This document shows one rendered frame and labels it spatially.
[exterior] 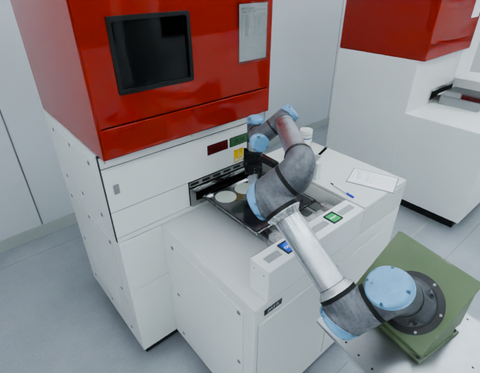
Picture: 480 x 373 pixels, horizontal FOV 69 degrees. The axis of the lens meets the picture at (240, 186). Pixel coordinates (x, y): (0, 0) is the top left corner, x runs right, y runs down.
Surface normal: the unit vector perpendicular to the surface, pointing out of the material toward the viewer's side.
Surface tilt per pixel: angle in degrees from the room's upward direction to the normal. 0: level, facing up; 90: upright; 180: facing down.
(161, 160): 90
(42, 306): 0
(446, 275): 45
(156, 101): 90
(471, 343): 0
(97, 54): 90
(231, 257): 0
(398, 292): 38
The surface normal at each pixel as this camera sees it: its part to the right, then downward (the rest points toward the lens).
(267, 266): 0.00, -0.85
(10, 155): 0.65, 0.40
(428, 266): -0.61, -0.41
